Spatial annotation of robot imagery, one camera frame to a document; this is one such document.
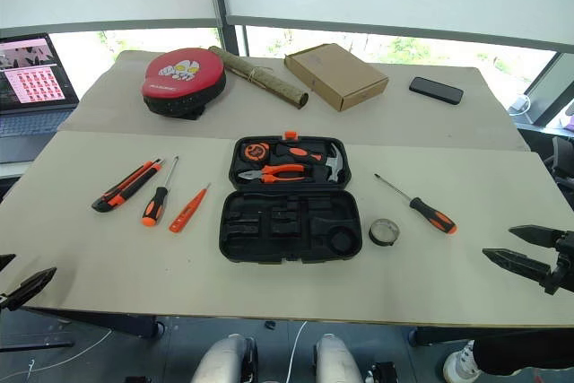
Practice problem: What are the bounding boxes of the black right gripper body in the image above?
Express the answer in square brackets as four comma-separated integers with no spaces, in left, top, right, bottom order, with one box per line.
[544,230,574,297]

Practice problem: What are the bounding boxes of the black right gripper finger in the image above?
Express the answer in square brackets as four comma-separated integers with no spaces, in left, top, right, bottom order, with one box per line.
[509,224,567,248]
[483,248,552,289]

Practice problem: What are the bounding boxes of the orange black screwdriver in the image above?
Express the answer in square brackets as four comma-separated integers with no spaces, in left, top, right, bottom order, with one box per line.
[374,172,458,235]
[141,155,180,228]

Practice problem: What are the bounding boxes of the orange black utility knife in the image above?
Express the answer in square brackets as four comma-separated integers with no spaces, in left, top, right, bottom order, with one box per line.
[91,159,162,214]

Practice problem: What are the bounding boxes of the black electrical tape roll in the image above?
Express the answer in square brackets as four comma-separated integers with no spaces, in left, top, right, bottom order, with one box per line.
[369,218,400,248]

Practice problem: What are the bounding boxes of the orange test pen screwdriver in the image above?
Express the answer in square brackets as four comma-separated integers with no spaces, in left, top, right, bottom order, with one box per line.
[169,182,212,233]

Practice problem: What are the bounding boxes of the black plastic tool case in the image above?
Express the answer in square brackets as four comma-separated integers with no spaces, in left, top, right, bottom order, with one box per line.
[218,130,363,265]

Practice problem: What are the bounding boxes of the white sneaker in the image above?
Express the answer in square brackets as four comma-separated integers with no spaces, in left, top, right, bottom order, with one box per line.
[442,340,482,383]

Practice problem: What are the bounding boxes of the small white device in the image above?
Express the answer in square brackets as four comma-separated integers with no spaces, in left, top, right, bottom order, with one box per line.
[509,93,533,116]

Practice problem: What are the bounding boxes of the open laptop computer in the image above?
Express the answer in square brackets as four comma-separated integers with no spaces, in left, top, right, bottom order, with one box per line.
[0,32,80,164]

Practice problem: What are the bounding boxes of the black smartphone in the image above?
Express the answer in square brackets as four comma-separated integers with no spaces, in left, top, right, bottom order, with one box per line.
[408,76,465,106]

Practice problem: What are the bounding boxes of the silver rounded robot leg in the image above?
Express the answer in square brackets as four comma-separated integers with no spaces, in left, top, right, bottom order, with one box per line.
[312,333,364,383]
[191,333,259,383]

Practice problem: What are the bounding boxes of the red round boxing pad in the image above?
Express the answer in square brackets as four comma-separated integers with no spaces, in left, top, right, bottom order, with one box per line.
[141,47,227,121]

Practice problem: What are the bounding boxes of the brown cardboard box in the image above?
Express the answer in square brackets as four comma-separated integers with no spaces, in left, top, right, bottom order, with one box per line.
[283,42,390,112]

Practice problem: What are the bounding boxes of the orange black tape measure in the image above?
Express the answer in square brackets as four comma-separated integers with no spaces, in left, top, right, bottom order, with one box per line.
[240,141,271,164]

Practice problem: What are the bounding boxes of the rolled bamboo mat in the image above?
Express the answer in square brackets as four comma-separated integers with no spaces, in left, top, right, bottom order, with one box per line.
[207,45,310,110]

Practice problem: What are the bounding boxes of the black table base frame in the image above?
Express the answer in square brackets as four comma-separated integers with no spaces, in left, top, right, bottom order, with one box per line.
[24,308,165,340]

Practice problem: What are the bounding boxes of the claw hammer orange black handle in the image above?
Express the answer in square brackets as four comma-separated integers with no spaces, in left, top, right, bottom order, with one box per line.
[274,140,346,185]

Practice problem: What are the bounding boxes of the white floor cable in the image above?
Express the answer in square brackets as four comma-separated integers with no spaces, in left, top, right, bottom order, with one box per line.
[286,319,309,383]

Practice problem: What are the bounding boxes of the orange handled pliers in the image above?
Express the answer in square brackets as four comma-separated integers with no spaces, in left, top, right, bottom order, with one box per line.
[237,163,308,186]

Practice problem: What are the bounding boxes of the dark window frame post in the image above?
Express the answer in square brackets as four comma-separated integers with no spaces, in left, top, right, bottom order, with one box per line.
[204,0,248,59]

